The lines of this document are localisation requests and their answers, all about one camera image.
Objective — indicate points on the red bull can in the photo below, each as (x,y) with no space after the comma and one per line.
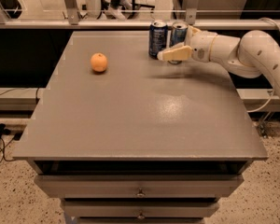
(178,35)

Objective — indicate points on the drawer knob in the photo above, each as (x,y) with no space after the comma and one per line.
(141,216)
(140,193)

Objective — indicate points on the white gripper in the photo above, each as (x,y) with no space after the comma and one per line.
(201,47)

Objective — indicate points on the upper drawer knob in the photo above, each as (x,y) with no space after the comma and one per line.
(140,193)

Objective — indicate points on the lower drawer knob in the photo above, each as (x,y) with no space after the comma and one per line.
(141,216)

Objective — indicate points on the grey drawer cabinet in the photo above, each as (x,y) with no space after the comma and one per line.
(179,132)

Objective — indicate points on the blue pepsi can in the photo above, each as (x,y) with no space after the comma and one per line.
(158,32)

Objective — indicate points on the metal railing beam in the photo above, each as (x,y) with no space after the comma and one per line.
(263,24)

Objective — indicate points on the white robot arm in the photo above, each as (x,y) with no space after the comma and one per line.
(255,54)

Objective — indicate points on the orange fruit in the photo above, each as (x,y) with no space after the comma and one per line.
(99,62)

